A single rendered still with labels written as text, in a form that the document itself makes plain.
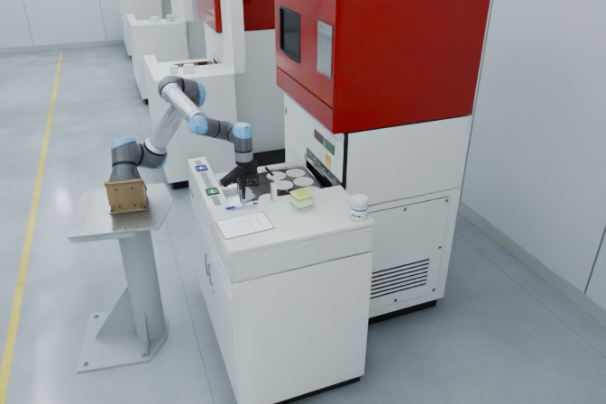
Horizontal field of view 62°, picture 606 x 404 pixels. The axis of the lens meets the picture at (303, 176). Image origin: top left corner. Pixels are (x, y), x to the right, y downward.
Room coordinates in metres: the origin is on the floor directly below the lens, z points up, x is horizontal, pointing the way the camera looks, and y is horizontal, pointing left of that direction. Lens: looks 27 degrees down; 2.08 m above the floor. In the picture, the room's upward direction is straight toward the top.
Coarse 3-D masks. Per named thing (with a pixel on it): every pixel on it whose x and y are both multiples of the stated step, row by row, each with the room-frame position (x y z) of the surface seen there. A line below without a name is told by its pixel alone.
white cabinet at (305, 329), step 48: (192, 192) 2.34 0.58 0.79; (240, 288) 1.58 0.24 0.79; (288, 288) 1.65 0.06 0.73; (336, 288) 1.72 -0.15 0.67; (240, 336) 1.57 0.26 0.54; (288, 336) 1.64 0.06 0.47; (336, 336) 1.73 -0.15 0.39; (240, 384) 1.56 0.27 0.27; (288, 384) 1.64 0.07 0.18; (336, 384) 1.77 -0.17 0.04
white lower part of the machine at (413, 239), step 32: (288, 160) 2.82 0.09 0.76; (448, 192) 2.33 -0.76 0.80; (384, 224) 2.20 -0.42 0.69; (416, 224) 2.26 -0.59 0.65; (448, 224) 2.34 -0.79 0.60; (384, 256) 2.20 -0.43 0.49; (416, 256) 2.27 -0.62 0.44; (448, 256) 2.35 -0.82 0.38; (384, 288) 2.21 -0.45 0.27; (416, 288) 2.28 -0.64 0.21
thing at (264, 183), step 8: (288, 168) 2.42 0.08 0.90; (296, 168) 2.42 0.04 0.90; (304, 168) 2.42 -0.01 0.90; (264, 176) 2.32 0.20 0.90; (288, 176) 2.32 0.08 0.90; (304, 176) 2.32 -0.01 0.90; (312, 176) 2.32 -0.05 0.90; (264, 184) 2.24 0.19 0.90; (312, 184) 2.24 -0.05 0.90; (256, 192) 2.15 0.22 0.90; (264, 192) 2.15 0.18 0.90; (280, 192) 2.15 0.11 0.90
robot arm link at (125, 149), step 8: (112, 144) 2.25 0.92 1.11; (120, 144) 2.23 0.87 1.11; (128, 144) 2.25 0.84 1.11; (136, 144) 2.29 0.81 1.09; (112, 152) 2.23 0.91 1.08; (120, 152) 2.21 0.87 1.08; (128, 152) 2.22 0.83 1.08; (136, 152) 2.25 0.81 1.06; (112, 160) 2.20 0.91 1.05; (120, 160) 2.18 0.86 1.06; (128, 160) 2.19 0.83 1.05; (136, 160) 2.24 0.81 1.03
